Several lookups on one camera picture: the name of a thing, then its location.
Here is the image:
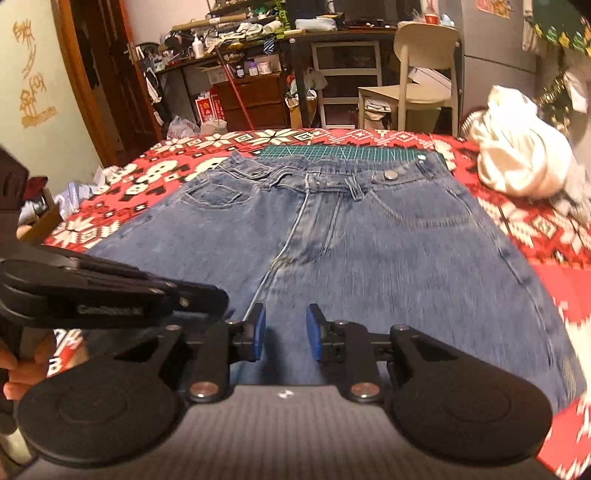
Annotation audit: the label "red broom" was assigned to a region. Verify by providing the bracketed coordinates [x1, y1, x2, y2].
[216, 48, 255, 131]

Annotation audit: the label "brown paper bag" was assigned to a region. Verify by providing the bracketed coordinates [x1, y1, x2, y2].
[286, 95, 320, 129]

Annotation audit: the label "white drawer unit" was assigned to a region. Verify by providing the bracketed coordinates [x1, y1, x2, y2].
[311, 41, 384, 129]

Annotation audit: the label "green printed banner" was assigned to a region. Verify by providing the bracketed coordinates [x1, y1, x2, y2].
[531, 0, 591, 59]

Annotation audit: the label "red carton box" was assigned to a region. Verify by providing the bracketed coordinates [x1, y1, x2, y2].
[195, 92, 226, 126]

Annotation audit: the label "grey garment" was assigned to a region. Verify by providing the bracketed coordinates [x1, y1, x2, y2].
[549, 161, 591, 223]

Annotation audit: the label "wooden door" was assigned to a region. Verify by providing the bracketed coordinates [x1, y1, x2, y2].
[51, 0, 163, 168]

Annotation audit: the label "dark wooden desk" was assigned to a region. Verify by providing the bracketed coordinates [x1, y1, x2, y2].
[288, 25, 398, 130]

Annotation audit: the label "cardboard box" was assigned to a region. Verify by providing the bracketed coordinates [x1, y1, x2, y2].
[16, 175, 64, 246]

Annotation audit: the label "white plastic bag red print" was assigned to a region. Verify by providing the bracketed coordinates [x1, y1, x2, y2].
[167, 115, 202, 140]

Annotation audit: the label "white garment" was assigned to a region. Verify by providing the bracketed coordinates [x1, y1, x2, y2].
[468, 84, 576, 200]

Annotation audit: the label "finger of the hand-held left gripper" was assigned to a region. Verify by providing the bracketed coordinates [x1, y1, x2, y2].
[129, 269, 230, 325]

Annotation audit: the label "red printed blanket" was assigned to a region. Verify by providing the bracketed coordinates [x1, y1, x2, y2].
[41, 127, 591, 480]

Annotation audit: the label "green cutting mat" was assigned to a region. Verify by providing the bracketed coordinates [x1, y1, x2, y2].
[259, 144, 447, 164]

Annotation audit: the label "grey refrigerator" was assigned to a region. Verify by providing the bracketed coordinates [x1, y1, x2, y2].
[455, 0, 539, 136]

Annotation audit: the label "blue denim jeans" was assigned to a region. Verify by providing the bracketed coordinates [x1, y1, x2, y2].
[85, 150, 585, 411]

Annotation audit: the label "gold wall decal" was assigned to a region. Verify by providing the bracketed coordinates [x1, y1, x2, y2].
[13, 18, 59, 128]

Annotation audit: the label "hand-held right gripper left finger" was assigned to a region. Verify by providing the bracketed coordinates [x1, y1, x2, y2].
[115, 303, 267, 403]

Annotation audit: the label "wooden drawer cabinet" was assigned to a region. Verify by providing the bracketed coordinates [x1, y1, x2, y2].
[212, 71, 290, 130]

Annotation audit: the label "person's left hand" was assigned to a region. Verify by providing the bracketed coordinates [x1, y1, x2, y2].
[0, 330, 57, 402]

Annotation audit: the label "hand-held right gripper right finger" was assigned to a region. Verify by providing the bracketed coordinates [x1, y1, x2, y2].
[306, 303, 459, 403]

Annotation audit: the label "beige chair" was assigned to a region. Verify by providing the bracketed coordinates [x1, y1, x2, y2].
[358, 23, 461, 134]

